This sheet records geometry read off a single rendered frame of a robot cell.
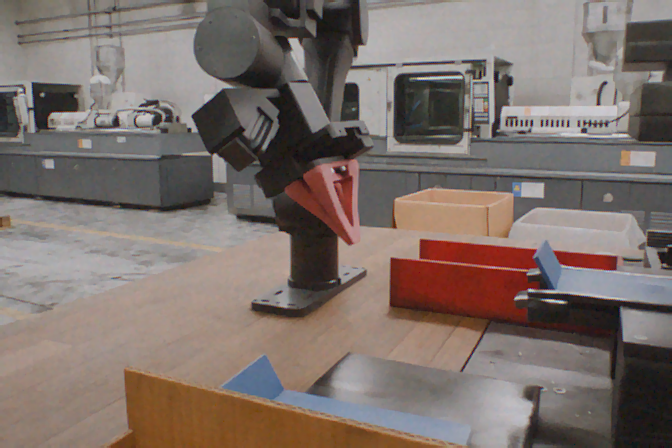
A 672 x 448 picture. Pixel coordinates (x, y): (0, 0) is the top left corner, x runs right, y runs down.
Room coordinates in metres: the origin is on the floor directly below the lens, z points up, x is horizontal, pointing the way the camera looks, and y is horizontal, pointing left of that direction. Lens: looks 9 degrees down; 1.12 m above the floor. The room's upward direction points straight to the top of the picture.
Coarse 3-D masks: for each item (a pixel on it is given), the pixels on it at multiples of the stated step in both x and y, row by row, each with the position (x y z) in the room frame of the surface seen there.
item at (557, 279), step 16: (544, 240) 0.48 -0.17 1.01; (544, 256) 0.44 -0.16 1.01; (544, 272) 0.42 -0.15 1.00; (560, 272) 0.46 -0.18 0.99; (576, 272) 0.46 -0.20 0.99; (592, 272) 0.46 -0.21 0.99; (560, 288) 0.42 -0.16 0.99; (576, 288) 0.42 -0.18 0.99; (592, 288) 0.42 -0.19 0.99; (608, 288) 0.42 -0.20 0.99; (624, 288) 0.42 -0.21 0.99; (640, 288) 0.42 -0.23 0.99; (656, 288) 0.42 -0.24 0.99
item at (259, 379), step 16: (256, 368) 0.37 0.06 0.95; (272, 368) 0.38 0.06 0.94; (224, 384) 0.34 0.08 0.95; (240, 384) 0.35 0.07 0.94; (256, 384) 0.36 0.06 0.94; (272, 384) 0.37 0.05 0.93; (272, 400) 0.36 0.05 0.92; (288, 400) 0.36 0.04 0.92; (304, 400) 0.37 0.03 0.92; (320, 400) 0.37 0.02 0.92; (336, 400) 0.37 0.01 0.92; (352, 416) 0.34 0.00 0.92; (368, 416) 0.34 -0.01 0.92; (384, 416) 0.34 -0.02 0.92; (400, 416) 0.34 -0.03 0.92; (416, 416) 0.34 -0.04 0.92; (416, 432) 0.32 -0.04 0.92; (432, 432) 0.32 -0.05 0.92; (448, 432) 0.32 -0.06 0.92; (464, 432) 0.32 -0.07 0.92
